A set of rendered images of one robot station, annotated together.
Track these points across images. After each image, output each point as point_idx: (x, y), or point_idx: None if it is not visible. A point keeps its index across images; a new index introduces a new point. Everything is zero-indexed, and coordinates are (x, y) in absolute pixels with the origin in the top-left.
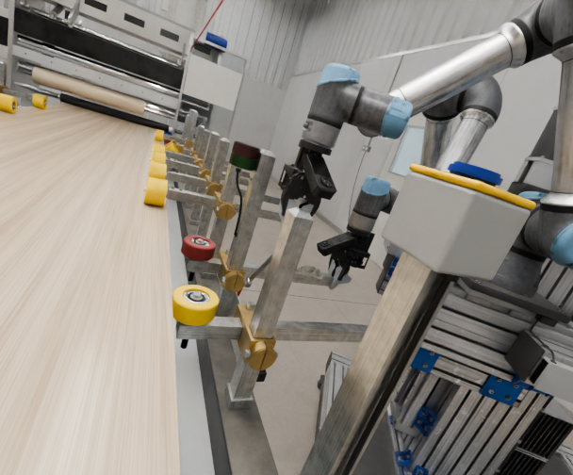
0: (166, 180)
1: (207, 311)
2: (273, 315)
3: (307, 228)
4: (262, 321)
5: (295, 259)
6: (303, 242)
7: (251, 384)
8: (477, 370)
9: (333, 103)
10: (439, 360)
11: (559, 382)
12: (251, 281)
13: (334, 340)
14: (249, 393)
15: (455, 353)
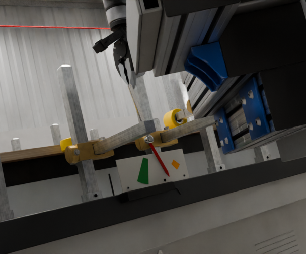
0: (176, 108)
1: (64, 140)
2: (72, 127)
3: (61, 71)
4: (71, 134)
5: (65, 90)
6: (63, 79)
7: (84, 181)
8: (240, 108)
9: (102, 0)
10: (230, 124)
11: (131, 49)
12: (147, 136)
13: (125, 140)
14: (86, 189)
15: (201, 100)
